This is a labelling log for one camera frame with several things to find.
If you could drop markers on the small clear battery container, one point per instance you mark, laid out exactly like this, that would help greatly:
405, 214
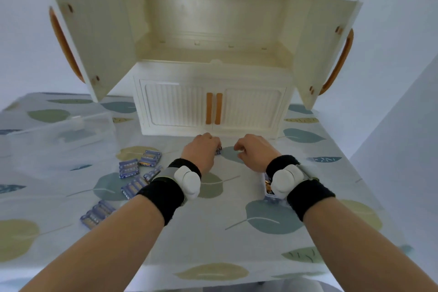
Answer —
268, 196

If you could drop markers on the white plastic storage cabinet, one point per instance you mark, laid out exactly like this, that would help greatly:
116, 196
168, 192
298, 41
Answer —
212, 28

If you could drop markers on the white ribbed closed cabinet door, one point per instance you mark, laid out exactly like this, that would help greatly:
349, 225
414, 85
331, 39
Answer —
174, 105
249, 108

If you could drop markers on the person's left forearm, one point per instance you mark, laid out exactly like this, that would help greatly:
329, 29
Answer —
102, 247

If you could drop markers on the blue battery pack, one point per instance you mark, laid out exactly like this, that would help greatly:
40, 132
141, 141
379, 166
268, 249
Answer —
97, 214
150, 158
128, 168
218, 150
152, 173
134, 186

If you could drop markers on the person's right fingers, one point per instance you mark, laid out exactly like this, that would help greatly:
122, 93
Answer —
240, 146

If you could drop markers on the person's right hand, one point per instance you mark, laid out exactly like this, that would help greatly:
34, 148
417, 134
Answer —
256, 155

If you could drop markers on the person's left fingers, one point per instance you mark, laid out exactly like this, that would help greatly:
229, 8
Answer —
214, 141

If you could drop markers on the white open cabinet door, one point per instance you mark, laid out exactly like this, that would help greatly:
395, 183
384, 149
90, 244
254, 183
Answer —
323, 48
99, 31

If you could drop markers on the white wrist tracker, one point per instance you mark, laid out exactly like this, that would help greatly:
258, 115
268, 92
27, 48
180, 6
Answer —
188, 180
285, 179

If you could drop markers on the clear plastic storage box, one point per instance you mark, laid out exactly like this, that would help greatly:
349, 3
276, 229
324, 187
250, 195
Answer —
58, 144

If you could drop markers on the person's left hand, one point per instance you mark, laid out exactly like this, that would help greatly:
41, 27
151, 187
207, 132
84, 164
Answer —
200, 153

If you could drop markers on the person's right forearm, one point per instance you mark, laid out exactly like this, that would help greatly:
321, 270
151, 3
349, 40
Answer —
359, 250

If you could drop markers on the leaf print tablecloth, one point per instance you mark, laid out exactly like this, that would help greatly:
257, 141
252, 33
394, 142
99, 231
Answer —
219, 233

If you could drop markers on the black wristband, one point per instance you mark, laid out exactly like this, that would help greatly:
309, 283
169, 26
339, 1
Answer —
162, 196
308, 196

